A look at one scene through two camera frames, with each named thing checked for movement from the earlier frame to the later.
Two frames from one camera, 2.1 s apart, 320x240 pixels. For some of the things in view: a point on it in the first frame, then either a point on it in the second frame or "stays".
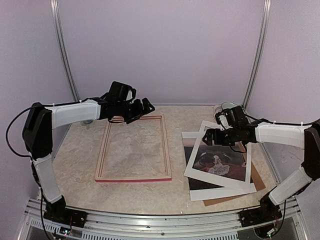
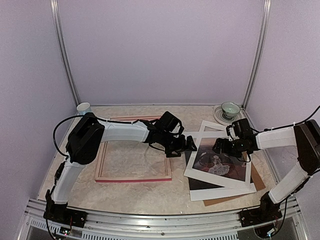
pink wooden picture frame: (114, 120) stays
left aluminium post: (61, 48) stays
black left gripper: (139, 110) to (182, 147)
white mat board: (189, 172) stays
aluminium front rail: (102, 225) stays
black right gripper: (218, 141) to (218, 144)
